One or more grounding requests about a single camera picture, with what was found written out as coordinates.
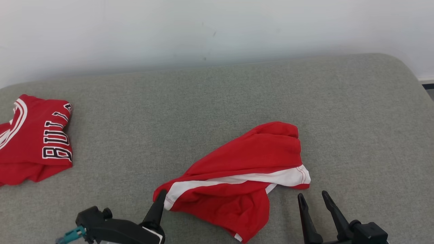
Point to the red shorts with white stripe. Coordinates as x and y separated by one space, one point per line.
251 152

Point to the grey fabric sofa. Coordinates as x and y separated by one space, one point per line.
217 108

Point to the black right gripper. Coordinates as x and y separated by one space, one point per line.
334 242

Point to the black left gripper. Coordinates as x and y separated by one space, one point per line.
125 234

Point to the red Bulls basketball jersey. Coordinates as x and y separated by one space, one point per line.
30 149

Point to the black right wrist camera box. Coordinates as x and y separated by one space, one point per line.
369 234

